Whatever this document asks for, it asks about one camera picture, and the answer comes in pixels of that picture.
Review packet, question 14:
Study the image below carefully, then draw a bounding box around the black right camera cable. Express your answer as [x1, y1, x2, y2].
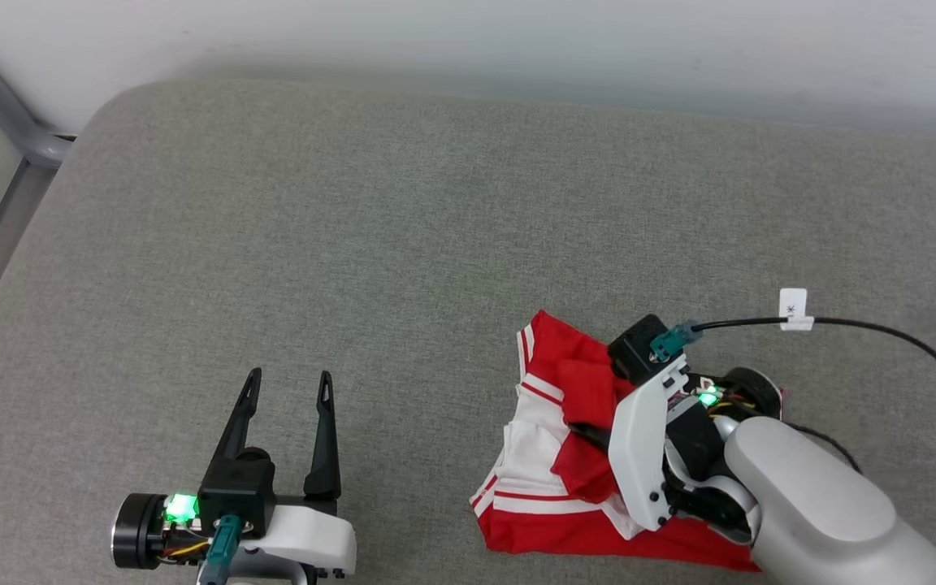
[691, 316, 936, 429]

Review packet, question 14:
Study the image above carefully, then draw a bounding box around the teal right camera connector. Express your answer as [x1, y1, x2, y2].
[650, 322, 703, 363]

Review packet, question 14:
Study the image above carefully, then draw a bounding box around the teal camera connector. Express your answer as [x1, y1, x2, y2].
[206, 513, 244, 571]
[650, 322, 703, 363]

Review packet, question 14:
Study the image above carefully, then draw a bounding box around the grey fabric sofa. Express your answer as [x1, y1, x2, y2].
[0, 77, 936, 585]

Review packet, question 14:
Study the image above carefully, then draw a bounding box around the white cable label tag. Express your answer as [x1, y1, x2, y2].
[779, 288, 815, 332]

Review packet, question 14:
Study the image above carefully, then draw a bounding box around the red white basketball jersey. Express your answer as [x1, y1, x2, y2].
[470, 310, 787, 574]

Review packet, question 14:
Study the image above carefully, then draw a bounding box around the grey metal frame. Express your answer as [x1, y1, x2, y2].
[0, 15, 77, 330]

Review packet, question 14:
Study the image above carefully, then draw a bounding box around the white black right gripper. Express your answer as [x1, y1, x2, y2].
[565, 355, 784, 542]

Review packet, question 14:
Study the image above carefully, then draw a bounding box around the teal left camera connector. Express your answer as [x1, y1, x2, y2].
[206, 513, 244, 571]

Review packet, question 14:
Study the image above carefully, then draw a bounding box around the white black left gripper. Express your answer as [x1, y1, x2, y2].
[111, 368, 358, 585]

